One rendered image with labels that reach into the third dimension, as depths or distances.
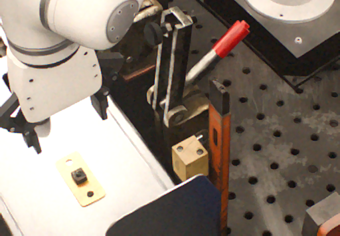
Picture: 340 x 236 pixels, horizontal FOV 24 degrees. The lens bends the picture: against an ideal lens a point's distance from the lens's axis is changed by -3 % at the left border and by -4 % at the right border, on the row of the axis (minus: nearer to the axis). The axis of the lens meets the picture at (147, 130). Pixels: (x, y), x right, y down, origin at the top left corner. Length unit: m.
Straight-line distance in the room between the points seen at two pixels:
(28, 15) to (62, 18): 0.05
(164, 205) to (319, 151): 0.82
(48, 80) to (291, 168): 0.67
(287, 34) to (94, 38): 0.82
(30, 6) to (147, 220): 0.23
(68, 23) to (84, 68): 0.16
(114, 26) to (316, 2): 0.87
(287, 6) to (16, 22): 0.84
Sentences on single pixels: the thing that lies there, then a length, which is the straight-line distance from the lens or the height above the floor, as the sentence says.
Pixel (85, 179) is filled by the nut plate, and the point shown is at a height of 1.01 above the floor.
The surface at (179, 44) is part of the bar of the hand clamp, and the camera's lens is 0.98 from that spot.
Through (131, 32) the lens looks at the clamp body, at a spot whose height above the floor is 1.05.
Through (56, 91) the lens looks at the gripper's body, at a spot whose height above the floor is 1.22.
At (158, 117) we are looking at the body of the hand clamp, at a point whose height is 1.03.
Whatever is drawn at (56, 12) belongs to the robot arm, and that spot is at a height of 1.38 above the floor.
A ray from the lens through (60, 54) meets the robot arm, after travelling 0.84.
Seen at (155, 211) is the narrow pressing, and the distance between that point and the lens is 0.69.
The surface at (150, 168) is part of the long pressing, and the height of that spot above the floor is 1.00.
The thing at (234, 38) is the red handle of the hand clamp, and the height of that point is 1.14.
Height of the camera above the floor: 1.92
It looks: 54 degrees down
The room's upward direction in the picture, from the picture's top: 6 degrees counter-clockwise
